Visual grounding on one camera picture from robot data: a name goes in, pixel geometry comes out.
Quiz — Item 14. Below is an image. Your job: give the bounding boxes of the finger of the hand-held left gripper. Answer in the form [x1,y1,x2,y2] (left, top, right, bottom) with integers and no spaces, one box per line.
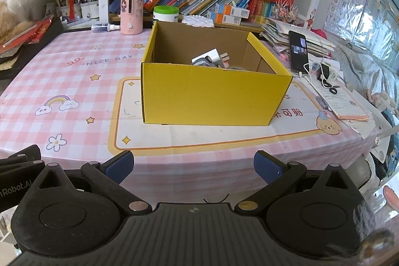
[0,144,46,176]

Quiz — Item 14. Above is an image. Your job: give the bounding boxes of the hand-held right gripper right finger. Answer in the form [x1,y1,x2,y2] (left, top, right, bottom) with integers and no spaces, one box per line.
[234,150,362,215]

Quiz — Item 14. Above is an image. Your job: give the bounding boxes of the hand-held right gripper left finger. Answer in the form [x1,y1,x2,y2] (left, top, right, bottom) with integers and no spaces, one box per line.
[29,150,153,216]

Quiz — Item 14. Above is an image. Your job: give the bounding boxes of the yellow cardboard box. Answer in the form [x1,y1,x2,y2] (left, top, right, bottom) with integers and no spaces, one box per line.
[140,20,294,126]

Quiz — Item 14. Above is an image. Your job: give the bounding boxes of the white yellow-bordered desk mat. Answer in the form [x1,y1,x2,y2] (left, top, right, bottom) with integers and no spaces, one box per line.
[109,77,343,157]

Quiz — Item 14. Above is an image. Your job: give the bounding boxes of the printed paper sheets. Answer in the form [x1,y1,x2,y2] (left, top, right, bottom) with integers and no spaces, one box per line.
[307,77,378,139]

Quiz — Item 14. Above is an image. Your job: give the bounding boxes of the black white charger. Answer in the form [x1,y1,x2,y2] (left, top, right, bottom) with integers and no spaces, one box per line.
[319,63,339,83]

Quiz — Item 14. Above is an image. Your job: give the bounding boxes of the black smartphone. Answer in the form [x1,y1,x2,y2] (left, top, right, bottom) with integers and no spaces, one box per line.
[288,30,310,73]

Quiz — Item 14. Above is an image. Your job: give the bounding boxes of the stack of red paper packs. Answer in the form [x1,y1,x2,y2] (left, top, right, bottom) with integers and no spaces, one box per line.
[0,15,53,50]

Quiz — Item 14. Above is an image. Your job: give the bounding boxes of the stack of paper booklets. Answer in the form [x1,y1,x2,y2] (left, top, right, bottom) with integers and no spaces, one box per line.
[260,18,335,59]

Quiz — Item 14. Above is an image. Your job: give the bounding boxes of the small spray bottle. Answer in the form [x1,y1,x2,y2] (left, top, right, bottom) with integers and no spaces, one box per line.
[91,23,121,33]

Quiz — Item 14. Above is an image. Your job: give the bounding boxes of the pink humidifier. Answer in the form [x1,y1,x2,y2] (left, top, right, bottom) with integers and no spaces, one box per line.
[120,0,144,35]

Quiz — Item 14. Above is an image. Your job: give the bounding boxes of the pink floral decoration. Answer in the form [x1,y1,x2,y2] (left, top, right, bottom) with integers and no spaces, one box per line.
[271,2,300,24]

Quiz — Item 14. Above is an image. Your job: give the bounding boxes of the white brush pot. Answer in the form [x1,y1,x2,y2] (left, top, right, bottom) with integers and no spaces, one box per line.
[80,1,100,20]
[56,4,74,19]

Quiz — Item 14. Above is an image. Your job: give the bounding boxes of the orange white medicine box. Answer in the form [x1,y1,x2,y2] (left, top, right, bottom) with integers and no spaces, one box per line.
[206,12,241,25]
[215,3,250,19]

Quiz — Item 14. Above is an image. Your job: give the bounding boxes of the white jar green lid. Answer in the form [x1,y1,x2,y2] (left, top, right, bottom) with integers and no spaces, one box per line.
[153,6,180,23]

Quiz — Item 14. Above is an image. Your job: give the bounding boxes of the white quilted pouch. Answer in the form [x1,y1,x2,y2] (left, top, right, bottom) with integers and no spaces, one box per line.
[182,15,215,29]

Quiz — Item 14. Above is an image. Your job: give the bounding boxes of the silver quilted cover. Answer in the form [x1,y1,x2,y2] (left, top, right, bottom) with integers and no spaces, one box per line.
[330,0,399,98]

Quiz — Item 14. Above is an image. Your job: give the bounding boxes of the white charging cable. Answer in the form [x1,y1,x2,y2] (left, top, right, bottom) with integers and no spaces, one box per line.
[298,62,331,84]

